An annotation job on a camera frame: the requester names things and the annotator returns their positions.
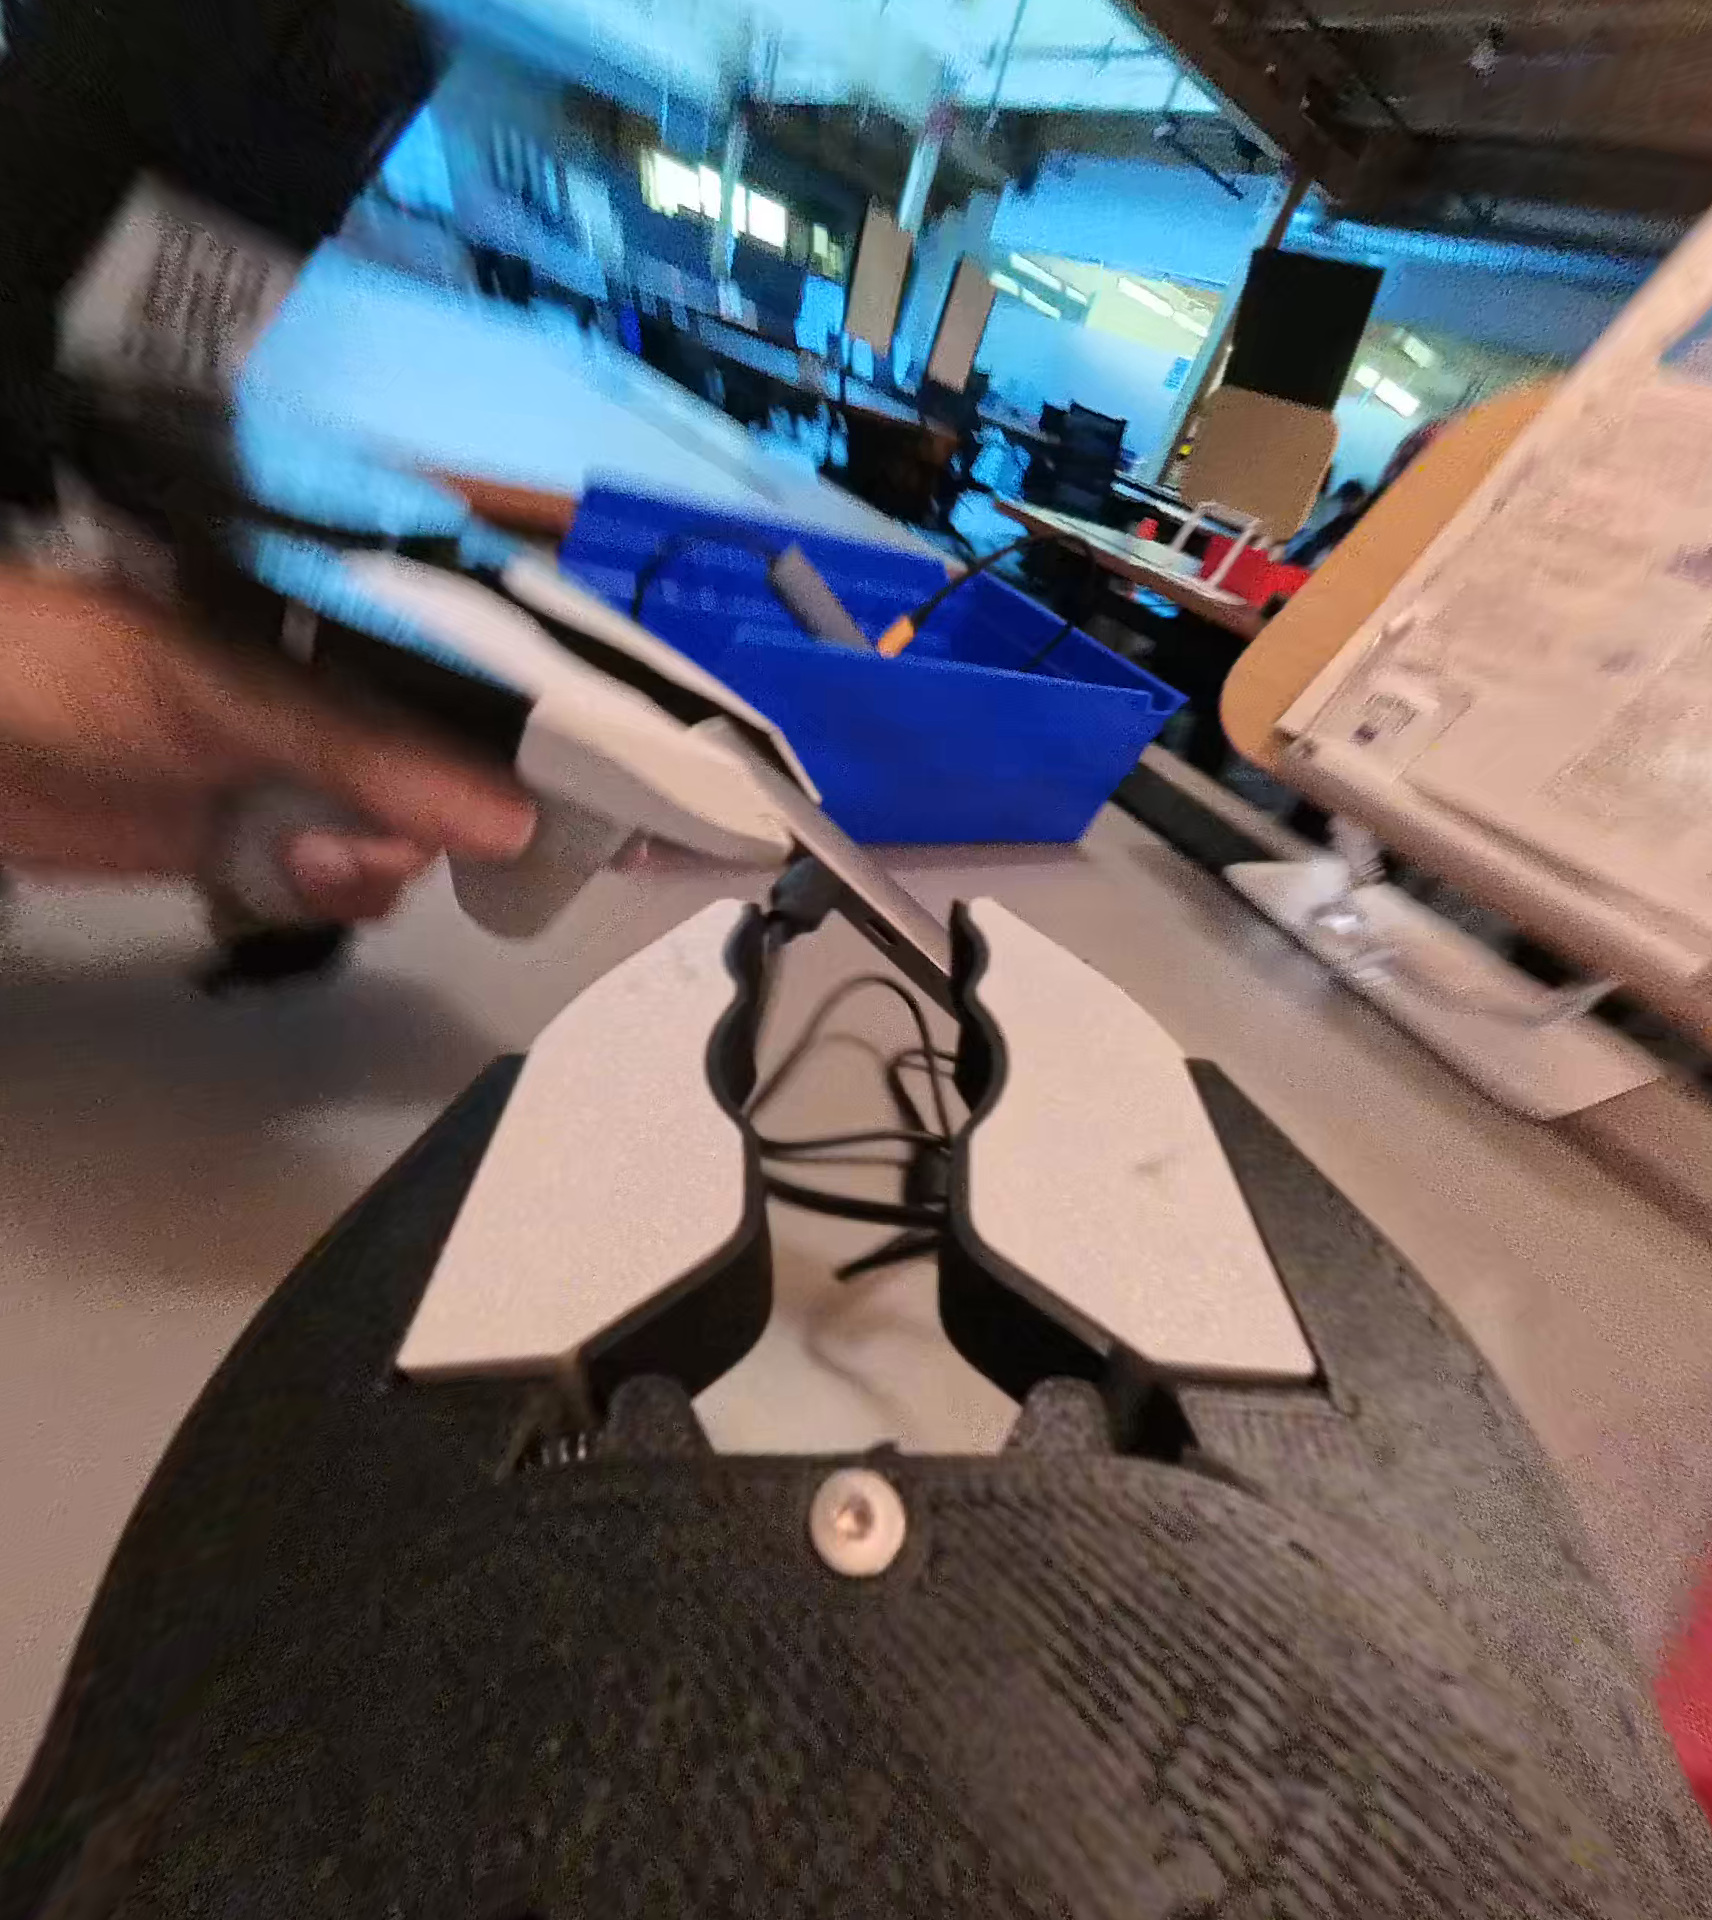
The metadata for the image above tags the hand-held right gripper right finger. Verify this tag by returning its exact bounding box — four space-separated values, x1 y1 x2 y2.
941 896 1320 1398

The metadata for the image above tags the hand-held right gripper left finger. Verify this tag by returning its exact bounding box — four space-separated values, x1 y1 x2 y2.
394 896 774 1400

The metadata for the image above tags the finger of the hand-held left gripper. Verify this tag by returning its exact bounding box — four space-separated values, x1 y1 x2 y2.
496 551 826 804
347 553 803 941

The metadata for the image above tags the black USB-C cable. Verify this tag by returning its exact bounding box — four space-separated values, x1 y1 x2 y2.
739 851 982 1284

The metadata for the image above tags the grey slim USB hub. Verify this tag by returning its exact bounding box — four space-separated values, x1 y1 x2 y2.
698 715 967 1013

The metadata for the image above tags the blue plastic bin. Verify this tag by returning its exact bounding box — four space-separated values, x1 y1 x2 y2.
557 479 1188 849

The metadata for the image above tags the brown-edged grey desk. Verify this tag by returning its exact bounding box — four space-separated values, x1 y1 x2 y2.
232 245 948 563

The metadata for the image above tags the person's left hand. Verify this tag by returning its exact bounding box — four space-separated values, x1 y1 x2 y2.
0 562 540 924

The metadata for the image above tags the laminated instruction sheet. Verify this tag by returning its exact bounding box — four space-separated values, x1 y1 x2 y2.
1277 103 1712 991

